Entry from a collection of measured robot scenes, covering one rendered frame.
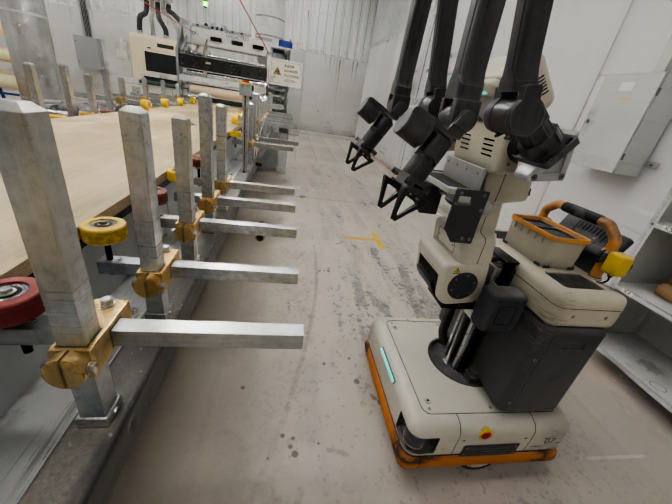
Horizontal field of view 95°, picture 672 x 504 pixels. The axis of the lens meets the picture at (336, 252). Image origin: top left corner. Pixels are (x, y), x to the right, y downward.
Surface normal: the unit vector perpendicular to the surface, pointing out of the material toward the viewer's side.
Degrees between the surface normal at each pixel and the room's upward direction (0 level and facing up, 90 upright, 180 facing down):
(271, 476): 0
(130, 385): 0
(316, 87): 90
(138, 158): 90
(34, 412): 0
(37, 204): 90
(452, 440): 90
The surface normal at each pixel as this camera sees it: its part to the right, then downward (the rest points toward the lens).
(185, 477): 0.15, -0.89
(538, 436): 0.13, 0.46
